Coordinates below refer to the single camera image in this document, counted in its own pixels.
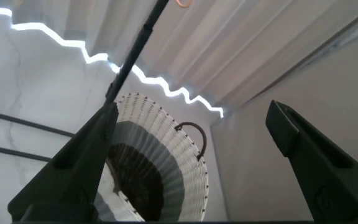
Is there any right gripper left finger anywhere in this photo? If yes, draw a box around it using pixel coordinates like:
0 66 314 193
7 101 120 223

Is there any white laundry basket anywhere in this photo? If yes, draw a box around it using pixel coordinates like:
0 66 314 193
93 92 210 223

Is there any pink clothes hanger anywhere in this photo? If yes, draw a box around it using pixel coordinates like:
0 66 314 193
175 0 195 9

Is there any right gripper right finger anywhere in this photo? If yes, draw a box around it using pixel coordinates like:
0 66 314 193
265 99 358 223

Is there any black clothes rack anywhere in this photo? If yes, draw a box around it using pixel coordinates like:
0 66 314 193
0 0 170 163

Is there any white curtain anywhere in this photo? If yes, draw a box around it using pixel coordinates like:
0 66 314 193
11 0 358 108

